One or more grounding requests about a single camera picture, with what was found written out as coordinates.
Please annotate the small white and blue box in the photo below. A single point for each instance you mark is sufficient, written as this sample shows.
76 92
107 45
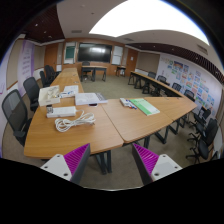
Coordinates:
66 95

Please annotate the small dark side table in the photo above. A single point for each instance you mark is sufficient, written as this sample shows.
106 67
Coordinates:
121 68

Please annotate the green wall board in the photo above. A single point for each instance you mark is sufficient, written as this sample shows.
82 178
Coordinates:
70 52

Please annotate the large bright ceiling light panel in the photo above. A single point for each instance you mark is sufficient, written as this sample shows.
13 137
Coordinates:
150 18

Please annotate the open white cardboard box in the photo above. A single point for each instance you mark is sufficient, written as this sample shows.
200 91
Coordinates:
45 100

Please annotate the row of black office chairs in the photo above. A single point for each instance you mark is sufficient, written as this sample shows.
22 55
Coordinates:
203 133
49 73

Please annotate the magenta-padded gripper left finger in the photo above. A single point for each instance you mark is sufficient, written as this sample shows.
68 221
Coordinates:
78 158

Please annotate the long wooden table row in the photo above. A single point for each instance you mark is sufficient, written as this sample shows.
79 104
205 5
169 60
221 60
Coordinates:
150 80

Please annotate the dark-framed wooden desk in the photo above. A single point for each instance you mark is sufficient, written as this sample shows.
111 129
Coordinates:
94 67

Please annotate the white printed paper sheet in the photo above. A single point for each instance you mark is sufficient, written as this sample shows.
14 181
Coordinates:
71 89

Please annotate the white book with grey stripe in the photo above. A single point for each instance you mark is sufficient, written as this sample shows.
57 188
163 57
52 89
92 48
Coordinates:
86 98

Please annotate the black chair behind desk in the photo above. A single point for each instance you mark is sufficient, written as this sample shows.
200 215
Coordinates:
86 63

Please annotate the purple wall banner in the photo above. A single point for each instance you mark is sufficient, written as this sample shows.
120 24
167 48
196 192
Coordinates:
26 63

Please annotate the white pack of markers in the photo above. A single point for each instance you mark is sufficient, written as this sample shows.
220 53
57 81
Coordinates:
125 102

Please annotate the wooden door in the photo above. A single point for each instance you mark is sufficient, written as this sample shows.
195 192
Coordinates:
131 61
51 56

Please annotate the green booklet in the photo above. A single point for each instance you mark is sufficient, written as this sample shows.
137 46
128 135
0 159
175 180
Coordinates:
144 106

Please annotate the black mesh office chair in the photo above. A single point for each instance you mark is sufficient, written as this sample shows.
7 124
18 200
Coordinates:
31 88
15 113

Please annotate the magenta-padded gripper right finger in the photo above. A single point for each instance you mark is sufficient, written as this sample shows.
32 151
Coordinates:
146 159

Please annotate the white wall board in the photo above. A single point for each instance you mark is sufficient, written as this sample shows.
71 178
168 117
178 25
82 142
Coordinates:
117 55

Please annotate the colourful wall poster display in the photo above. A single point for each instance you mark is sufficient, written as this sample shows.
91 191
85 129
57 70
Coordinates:
193 81

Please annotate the white power strip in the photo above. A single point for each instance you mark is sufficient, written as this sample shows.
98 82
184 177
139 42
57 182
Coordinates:
64 111

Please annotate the black wall screen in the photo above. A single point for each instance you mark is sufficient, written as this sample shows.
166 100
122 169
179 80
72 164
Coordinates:
95 52

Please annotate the round metal table grommet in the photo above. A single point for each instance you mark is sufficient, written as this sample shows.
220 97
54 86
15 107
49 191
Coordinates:
93 105

